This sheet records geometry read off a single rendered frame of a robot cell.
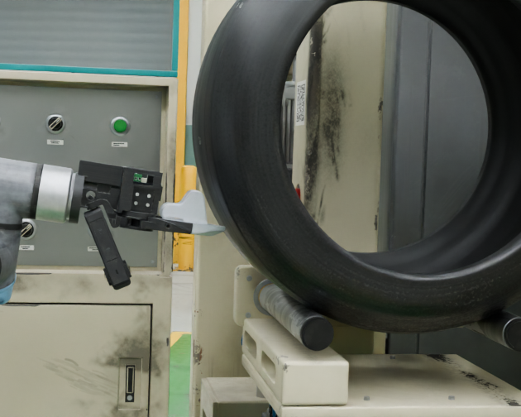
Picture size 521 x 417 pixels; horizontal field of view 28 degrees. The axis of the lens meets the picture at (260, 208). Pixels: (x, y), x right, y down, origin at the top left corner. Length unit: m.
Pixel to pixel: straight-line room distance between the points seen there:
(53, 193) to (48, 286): 0.59
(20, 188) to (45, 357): 0.65
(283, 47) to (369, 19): 0.44
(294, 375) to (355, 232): 0.44
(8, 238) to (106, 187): 0.14
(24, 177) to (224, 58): 0.30
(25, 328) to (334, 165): 0.66
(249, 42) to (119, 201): 0.27
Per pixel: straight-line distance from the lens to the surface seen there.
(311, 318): 1.36
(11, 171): 1.40
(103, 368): 1.98
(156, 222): 1.39
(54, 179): 1.39
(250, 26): 1.35
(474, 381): 1.59
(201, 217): 1.42
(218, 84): 1.35
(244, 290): 1.68
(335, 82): 1.73
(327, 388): 1.38
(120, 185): 1.41
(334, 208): 1.73
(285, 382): 1.36
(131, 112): 2.00
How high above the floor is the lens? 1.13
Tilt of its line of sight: 3 degrees down
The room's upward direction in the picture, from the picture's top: 2 degrees clockwise
